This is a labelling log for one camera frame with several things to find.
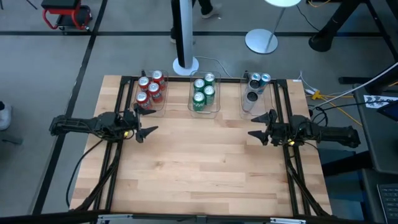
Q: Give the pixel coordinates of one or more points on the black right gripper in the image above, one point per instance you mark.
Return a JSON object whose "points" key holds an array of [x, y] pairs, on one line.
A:
{"points": [[280, 133]]}

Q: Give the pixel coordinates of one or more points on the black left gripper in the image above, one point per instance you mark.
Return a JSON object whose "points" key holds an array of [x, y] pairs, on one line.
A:
{"points": [[130, 123]]}

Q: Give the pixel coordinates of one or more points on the orange Fanta soda can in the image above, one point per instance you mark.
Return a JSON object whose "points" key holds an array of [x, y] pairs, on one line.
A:
{"points": [[158, 77], [154, 92], [144, 83], [143, 99]]}

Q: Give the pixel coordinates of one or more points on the silver blue slim drink can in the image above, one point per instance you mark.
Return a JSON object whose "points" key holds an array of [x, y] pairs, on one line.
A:
{"points": [[265, 82], [255, 76]]}

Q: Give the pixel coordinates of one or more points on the green Sprite soda can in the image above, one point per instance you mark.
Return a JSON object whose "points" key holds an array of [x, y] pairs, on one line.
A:
{"points": [[198, 101], [199, 84], [209, 93], [209, 78]]}

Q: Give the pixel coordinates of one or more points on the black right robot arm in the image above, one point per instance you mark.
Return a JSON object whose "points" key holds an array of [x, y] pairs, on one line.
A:
{"points": [[329, 135]]}

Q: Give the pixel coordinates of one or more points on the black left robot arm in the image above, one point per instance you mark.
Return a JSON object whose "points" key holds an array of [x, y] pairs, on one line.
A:
{"points": [[77, 125]]}

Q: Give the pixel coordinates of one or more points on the clear plastic bin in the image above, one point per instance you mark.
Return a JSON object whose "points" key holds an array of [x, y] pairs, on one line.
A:
{"points": [[214, 109], [161, 104], [265, 105]]}

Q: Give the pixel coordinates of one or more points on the white power strip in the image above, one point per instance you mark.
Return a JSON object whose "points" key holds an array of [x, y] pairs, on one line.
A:
{"points": [[309, 91]]}

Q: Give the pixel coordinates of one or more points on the white rod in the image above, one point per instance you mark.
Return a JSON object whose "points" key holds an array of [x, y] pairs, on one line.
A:
{"points": [[342, 93]]}

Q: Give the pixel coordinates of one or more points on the black white tower stand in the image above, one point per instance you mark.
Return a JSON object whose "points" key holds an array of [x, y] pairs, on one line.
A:
{"points": [[184, 37]]}

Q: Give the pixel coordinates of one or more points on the black desk leg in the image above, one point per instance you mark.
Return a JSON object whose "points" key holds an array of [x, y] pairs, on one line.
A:
{"points": [[323, 42]]}

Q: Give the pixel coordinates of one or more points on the white paper black markers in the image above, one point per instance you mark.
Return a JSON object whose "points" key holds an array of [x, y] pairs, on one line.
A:
{"points": [[377, 101]]}

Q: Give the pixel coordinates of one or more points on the dark grey desk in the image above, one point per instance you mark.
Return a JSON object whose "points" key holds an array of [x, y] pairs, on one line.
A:
{"points": [[379, 146]]}

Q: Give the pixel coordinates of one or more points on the person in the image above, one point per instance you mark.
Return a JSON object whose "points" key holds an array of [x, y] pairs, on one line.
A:
{"points": [[211, 12]]}

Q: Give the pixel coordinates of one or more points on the dark tablet screen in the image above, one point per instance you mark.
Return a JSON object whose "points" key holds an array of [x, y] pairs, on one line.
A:
{"points": [[393, 112]]}

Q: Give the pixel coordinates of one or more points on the person's foot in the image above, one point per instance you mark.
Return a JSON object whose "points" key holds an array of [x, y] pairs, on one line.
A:
{"points": [[5, 116]]}

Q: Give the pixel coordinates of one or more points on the red black rolling stool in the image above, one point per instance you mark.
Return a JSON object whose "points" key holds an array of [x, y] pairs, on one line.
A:
{"points": [[60, 3]]}

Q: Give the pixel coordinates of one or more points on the dark keyboard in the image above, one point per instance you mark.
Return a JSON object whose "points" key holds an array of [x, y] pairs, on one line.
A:
{"points": [[388, 202]]}

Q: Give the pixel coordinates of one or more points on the black aluminium table frame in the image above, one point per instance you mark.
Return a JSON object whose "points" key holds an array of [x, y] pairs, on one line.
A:
{"points": [[233, 80]]}

